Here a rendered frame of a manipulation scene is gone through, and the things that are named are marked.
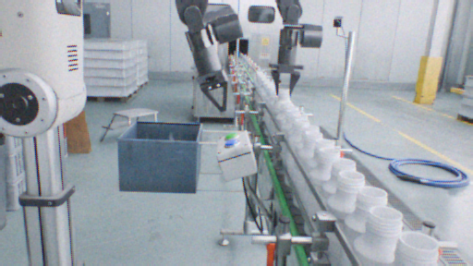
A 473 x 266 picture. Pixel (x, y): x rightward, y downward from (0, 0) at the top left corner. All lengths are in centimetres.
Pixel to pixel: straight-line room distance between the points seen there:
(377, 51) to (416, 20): 136
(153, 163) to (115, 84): 606
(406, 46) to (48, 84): 1180
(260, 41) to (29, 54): 489
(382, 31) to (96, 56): 810
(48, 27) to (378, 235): 75
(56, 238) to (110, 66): 651
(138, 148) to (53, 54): 67
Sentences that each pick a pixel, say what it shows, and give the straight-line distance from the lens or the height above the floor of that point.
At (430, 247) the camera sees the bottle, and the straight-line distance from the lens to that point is 44.
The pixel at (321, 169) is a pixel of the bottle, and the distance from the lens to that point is 67.
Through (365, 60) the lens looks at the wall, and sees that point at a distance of 1190.
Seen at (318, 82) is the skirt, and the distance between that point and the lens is 1152.
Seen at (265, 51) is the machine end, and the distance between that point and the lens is 564.
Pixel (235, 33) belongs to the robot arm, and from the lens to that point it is 86.
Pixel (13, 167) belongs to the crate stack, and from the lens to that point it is 318.
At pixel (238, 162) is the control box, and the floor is 108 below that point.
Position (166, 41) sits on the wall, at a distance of 1125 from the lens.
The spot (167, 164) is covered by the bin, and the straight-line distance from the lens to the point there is 148.
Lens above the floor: 135
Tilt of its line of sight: 15 degrees down
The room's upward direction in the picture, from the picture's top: 3 degrees clockwise
